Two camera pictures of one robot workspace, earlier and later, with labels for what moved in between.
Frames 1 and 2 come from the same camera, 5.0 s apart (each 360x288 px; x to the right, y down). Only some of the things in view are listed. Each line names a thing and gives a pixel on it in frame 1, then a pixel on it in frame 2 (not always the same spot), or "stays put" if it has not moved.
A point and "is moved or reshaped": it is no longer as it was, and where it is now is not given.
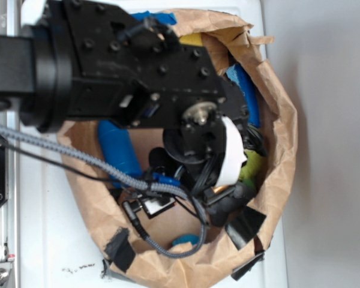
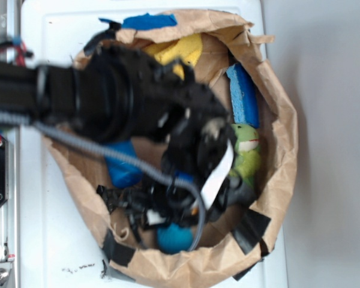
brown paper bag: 195,206 stays put
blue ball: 194,239 is moved or reshaped
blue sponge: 237,72 stays put
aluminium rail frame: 4,228 stays put
